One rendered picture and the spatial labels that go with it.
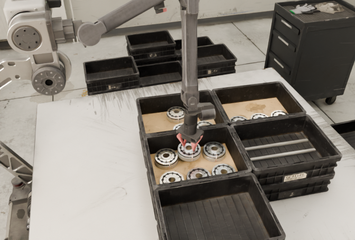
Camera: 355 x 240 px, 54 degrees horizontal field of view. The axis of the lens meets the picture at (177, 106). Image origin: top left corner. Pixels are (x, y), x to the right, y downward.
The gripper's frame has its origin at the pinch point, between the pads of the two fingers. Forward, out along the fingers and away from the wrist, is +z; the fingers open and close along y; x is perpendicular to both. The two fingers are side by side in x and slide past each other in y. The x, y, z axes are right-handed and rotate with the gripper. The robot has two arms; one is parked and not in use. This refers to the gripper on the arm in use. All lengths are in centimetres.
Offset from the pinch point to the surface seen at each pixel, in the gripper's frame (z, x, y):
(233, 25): 88, -324, 123
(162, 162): 4.6, 10.5, 7.0
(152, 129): 7.6, -7.3, 25.3
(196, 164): 7.2, 1.1, -4.7
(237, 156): 0.8, -7.4, -19.8
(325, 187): 16, -27, -56
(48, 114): 22, 3, 94
